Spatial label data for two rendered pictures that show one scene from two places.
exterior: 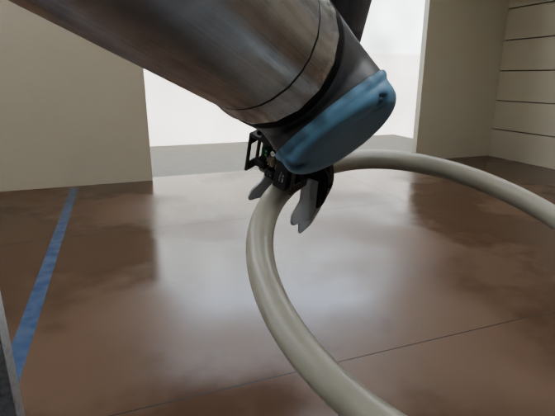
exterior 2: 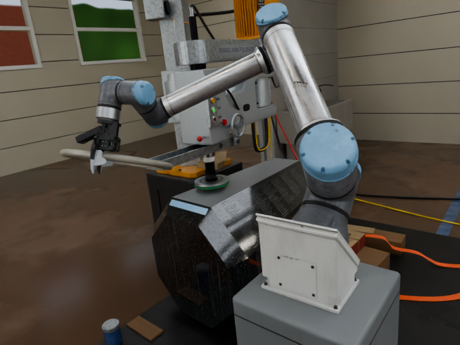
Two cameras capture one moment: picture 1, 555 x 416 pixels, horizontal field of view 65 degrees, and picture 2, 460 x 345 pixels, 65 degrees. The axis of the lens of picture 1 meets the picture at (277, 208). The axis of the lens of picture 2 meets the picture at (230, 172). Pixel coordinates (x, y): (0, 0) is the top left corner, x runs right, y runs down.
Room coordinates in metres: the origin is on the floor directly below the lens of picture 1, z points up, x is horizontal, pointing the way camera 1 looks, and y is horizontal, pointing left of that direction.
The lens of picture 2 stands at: (0.81, 1.43, 1.54)
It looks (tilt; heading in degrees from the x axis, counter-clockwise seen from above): 16 degrees down; 241
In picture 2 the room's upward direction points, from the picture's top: 6 degrees counter-clockwise
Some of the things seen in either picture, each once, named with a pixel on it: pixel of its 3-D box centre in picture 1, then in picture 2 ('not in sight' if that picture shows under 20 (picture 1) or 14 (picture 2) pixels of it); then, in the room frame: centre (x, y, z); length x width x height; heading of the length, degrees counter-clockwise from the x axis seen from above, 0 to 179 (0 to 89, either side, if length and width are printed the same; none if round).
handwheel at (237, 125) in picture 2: not in sight; (233, 125); (-0.29, -0.43, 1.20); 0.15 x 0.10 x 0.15; 25
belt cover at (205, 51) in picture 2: not in sight; (231, 54); (-0.45, -0.64, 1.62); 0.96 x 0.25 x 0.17; 25
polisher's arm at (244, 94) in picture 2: not in sight; (240, 102); (-0.49, -0.65, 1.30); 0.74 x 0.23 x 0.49; 25
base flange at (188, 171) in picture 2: not in sight; (194, 164); (-0.40, -1.33, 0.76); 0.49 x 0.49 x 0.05; 19
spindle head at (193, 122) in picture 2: not in sight; (211, 107); (-0.21, -0.52, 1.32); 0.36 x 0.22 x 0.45; 25
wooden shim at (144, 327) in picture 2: not in sight; (144, 328); (0.43, -0.54, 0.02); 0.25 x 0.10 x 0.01; 109
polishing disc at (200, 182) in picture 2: not in sight; (211, 180); (-0.13, -0.49, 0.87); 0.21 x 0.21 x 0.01
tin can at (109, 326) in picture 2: not in sight; (112, 333); (0.61, -0.55, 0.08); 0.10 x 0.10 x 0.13
